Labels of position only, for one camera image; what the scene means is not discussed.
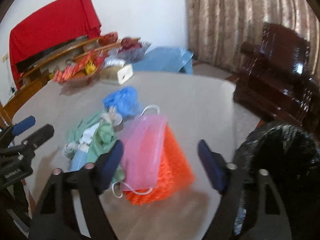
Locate pink face mask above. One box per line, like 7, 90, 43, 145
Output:
111, 105, 168, 198

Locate orange foam net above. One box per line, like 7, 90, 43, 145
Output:
124, 125, 195, 205

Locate glass snack bowl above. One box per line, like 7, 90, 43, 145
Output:
53, 64, 102, 87

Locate floral beige curtain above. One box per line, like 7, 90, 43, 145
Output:
187, 0, 319, 75

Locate red ornament on cabinet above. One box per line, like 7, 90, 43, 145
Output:
98, 31, 118, 46

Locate glass fruit bowl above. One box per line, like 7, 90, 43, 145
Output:
107, 42, 151, 63

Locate white tissue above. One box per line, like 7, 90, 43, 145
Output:
62, 125, 98, 159

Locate blue crumpled plastic cover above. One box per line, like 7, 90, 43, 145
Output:
102, 86, 143, 118

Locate grey tablecloth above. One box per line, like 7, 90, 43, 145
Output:
14, 72, 235, 239

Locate red orange snack packet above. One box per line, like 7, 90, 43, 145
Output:
61, 52, 99, 82

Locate red cloth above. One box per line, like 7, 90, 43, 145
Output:
9, 0, 101, 89

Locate blue plastic covered stool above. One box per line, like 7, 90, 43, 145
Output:
132, 47, 193, 75

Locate red apples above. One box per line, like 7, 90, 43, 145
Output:
119, 37, 142, 52

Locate green rubber glove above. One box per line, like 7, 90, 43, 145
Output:
70, 107, 123, 164

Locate dark wooden armchair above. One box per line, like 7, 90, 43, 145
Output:
234, 23, 319, 134

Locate tissue box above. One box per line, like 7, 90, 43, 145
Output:
99, 59, 133, 86

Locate wooden tv cabinet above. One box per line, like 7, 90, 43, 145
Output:
0, 36, 141, 126

